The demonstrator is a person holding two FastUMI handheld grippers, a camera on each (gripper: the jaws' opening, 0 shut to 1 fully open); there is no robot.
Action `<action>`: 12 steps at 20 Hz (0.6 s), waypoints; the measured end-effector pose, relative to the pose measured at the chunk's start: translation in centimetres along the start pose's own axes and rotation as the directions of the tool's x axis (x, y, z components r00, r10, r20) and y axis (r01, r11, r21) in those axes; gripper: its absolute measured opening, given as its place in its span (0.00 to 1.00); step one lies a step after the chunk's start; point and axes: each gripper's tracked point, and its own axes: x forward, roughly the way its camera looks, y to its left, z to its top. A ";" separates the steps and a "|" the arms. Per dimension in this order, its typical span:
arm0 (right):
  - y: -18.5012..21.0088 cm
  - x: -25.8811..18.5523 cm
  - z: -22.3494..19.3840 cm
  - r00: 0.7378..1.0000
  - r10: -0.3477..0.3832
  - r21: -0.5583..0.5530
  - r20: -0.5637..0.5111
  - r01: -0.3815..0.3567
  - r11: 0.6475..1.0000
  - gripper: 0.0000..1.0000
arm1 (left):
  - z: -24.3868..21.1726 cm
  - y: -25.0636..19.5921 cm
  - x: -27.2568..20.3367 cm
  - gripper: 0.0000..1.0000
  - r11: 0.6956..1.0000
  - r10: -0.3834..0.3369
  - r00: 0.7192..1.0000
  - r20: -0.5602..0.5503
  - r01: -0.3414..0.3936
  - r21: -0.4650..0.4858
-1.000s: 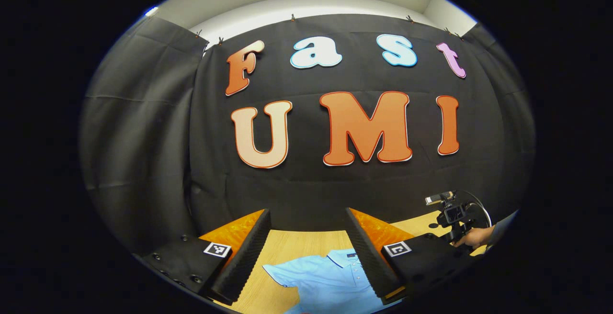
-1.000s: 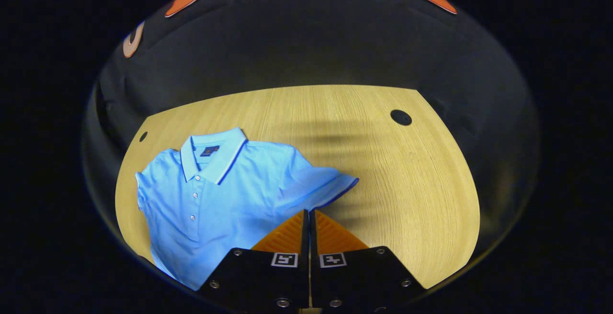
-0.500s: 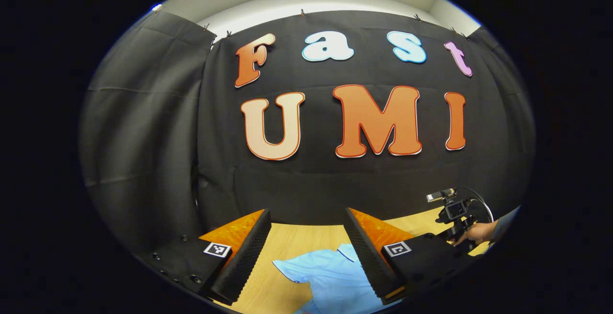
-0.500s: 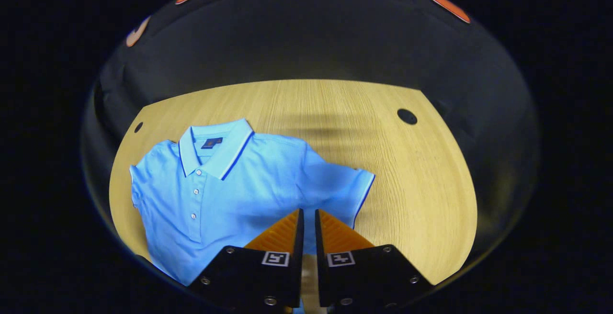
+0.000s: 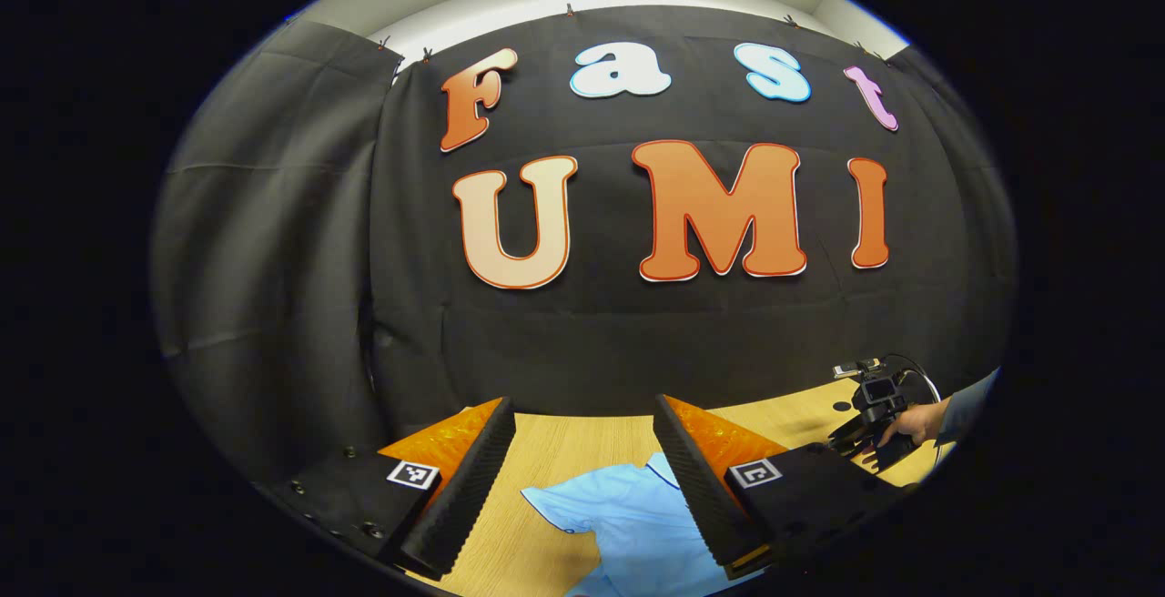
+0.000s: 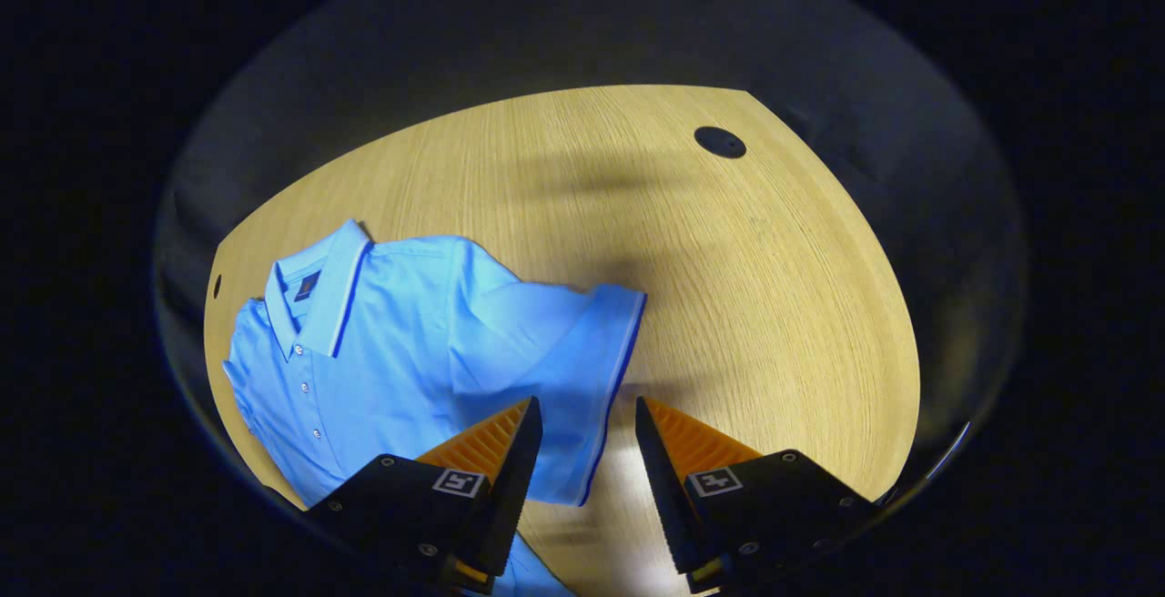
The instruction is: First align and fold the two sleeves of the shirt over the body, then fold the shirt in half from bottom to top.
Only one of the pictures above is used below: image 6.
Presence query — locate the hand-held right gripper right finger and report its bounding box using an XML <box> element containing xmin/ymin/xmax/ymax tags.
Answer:
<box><xmin>634</xmin><ymin>397</ymin><xmax>882</xmax><ymax>593</ymax></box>

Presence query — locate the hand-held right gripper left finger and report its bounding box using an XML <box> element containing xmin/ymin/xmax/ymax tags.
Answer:
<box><xmin>305</xmin><ymin>397</ymin><xmax>544</xmax><ymax>593</ymax></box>

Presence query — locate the light blue T-shirt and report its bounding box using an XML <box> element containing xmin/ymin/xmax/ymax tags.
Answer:
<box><xmin>223</xmin><ymin>219</ymin><xmax>648</xmax><ymax>597</ymax></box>

